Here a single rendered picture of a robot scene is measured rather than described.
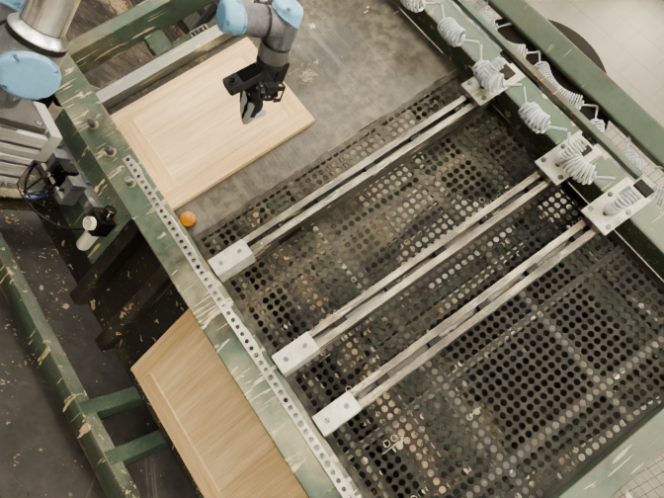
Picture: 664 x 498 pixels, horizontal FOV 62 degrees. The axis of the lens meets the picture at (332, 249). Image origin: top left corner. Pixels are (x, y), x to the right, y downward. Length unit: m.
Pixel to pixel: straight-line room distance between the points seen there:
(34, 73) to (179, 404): 1.27
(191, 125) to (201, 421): 1.03
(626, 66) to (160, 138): 5.43
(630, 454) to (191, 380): 1.38
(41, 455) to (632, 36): 6.24
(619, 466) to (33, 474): 1.79
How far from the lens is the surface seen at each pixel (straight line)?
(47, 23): 1.28
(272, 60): 1.45
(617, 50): 6.75
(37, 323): 2.30
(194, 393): 2.08
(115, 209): 1.88
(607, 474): 1.74
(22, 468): 2.20
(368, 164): 1.80
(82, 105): 2.15
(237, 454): 2.02
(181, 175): 1.93
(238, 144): 1.93
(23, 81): 1.31
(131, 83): 2.15
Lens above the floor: 1.77
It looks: 20 degrees down
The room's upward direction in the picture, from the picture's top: 46 degrees clockwise
